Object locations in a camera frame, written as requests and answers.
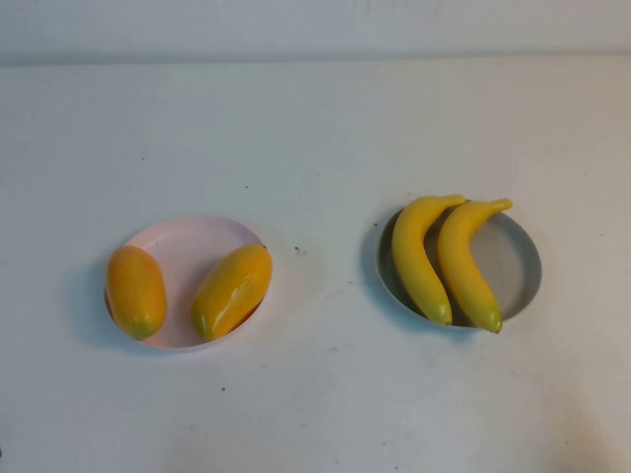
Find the large glossy orange mango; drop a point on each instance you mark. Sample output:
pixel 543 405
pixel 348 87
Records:
pixel 231 293

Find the strongly curved yellow banana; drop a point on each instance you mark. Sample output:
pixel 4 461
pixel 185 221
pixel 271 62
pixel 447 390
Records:
pixel 414 266

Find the long gently curved yellow banana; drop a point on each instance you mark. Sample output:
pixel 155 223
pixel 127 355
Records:
pixel 468 276

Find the small oval matte mango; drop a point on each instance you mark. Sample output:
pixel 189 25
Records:
pixel 135 290

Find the pink round plate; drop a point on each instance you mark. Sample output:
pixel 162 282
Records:
pixel 192 246

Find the blue-grey round plate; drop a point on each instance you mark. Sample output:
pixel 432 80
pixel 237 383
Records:
pixel 508 266

